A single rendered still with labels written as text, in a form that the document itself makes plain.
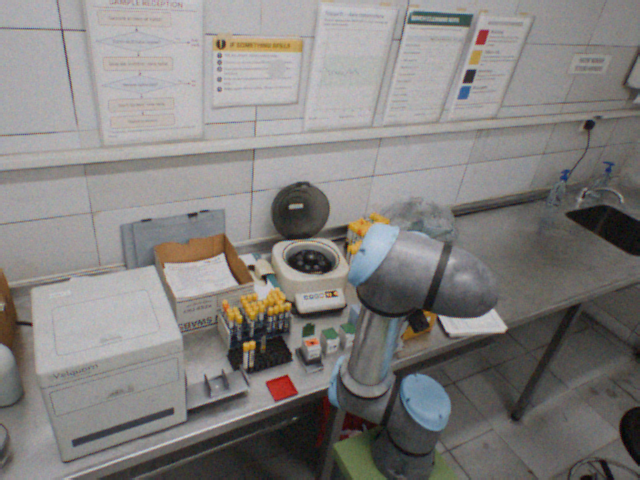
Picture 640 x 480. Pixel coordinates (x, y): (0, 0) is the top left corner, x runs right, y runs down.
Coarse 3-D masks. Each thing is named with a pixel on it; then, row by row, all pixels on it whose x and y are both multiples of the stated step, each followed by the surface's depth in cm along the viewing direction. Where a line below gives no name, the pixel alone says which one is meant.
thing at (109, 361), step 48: (48, 288) 109; (96, 288) 111; (144, 288) 113; (48, 336) 98; (96, 336) 99; (144, 336) 101; (48, 384) 92; (96, 384) 98; (144, 384) 105; (96, 432) 106; (144, 432) 113
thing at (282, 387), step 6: (276, 378) 132; (282, 378) 133; (288, 378) 133; (270, 384) 131; (276, 384) 131; (282, 384) 132; (288, 384) 132; (270, 390) 129; (276, 390) 130; (282, 390) 130; (288, 390) 130; (294, 390) 130; (276, 396) 128; (282, 396) 128; (288, 396) 128
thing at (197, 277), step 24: (192, 240) 159; (216, 240) 164; (168, 264) 158; (192, 264) 161; (216, 264) 163; (240, 264) 154; (168, 288) 139; (192, 288) 151; (216, 288) 153; (240, 288) 143; (192, 312) 139; (216, 312) 144
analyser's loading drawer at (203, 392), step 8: (240, 368) 128; (216, 376) 125; (224, 376) 123; (232, 376) 127; (240, 376) 127; (192, 384) 123; (200, 384) 124; (208, 384) 120; (216, 384) 124; (224, 384) 125; (232, 384) 125; (240, 384) 125; (248, 384) 124; (192, 392) 121; (200, 392) 122; (208, 392) 122; (216, 392) 122; (224, 392) 122; (232, 392) 123; (192, 400) 119; (200, 400) 120; (208, 400) 120
